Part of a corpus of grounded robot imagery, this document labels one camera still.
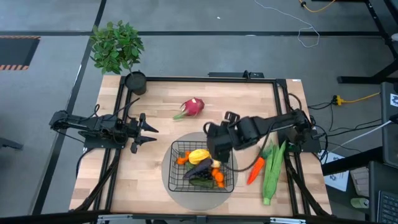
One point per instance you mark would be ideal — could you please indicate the potted green plant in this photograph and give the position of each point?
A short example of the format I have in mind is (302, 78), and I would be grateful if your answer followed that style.
(116, 46)

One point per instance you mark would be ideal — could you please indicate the tangerine cluster with leaves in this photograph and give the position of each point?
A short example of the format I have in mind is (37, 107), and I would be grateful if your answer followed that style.
(181, 160)
(219, 176)

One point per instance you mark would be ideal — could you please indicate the dark purple grape bunch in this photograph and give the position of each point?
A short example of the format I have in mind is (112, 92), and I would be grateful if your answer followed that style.
(203, 175)

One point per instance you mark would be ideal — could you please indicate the pale yellow toy fruit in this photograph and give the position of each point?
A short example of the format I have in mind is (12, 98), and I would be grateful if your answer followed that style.
(215, 164)

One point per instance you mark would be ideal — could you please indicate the purple eggplant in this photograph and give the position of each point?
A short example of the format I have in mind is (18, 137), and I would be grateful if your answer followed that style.
(200, 167)

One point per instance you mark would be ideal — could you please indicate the black hazard striped floor mat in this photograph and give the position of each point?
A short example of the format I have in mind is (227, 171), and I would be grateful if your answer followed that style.
(15, 51)

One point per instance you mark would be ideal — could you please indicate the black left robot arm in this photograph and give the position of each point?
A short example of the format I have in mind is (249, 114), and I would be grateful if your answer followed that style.
(77, 123)

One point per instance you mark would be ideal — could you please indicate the pink dragon fruit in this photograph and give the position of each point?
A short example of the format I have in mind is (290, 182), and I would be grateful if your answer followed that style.
(194, 106)

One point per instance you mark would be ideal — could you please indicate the pale green roll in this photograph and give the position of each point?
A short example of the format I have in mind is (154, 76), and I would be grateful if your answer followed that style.
(359, 203)

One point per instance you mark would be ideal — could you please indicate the black desk frame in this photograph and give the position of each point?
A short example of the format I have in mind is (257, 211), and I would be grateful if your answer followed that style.
(357, 79)

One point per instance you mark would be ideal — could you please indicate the white printed paper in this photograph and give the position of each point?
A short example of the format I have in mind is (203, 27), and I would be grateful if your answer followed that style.
(337, 180)

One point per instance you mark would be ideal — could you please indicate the black table frame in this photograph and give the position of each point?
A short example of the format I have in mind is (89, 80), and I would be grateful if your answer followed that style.
(202, 79)

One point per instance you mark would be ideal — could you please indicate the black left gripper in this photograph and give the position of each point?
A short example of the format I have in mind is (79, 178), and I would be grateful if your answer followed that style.
(133, 129)

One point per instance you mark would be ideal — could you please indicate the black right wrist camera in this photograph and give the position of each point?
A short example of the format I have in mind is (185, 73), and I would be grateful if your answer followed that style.
(231, 117)

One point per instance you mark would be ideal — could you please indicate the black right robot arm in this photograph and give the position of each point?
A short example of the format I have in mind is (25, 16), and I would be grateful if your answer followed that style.
(280, 121)

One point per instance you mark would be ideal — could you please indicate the green husked corn cob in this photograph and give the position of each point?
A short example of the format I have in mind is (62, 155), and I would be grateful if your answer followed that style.
(273, 174)

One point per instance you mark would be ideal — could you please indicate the dark green cucumber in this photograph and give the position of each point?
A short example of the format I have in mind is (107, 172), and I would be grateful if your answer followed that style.
(202, 183)

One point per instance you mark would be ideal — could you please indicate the bright yellow toy fruit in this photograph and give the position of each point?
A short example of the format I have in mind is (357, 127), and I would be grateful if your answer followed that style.
(199, 156)

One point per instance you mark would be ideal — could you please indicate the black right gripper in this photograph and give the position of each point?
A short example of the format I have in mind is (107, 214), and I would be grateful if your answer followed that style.
(219, 141)

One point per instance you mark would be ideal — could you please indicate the silver metal bracket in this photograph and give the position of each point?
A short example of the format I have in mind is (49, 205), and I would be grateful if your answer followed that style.
(287, 221)
(115, 217)

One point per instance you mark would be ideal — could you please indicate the grey chair leg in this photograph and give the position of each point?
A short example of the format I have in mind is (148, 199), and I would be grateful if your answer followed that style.
(9, 143)

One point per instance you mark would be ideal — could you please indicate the beige pad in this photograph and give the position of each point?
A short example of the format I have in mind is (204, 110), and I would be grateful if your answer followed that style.
(360, 180)

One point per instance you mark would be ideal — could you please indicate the round grey mat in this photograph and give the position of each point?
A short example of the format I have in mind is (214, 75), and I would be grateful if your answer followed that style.
(199, 202)

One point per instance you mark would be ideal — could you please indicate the black keyboard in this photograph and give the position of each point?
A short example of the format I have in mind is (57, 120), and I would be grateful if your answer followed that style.
(388, 207)

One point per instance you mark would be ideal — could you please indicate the black desk beam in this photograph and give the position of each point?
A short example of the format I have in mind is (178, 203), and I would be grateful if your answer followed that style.
(351, 161)

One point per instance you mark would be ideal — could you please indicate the orange carrot with green top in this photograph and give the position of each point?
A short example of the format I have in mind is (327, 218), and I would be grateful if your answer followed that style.
(255, 169)

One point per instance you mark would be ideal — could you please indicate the dark grey desk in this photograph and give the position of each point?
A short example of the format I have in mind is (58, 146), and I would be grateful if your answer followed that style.
(388, 140)

